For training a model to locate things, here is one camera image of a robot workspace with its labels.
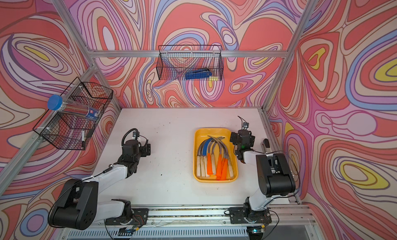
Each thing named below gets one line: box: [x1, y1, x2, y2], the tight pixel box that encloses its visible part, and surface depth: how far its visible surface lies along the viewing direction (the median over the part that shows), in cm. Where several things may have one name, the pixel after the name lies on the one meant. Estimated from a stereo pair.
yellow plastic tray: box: [192, 127, 239, 183], surface depth 92 cm
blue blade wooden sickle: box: [202, 137, 215, 178], surface depth 92 cm
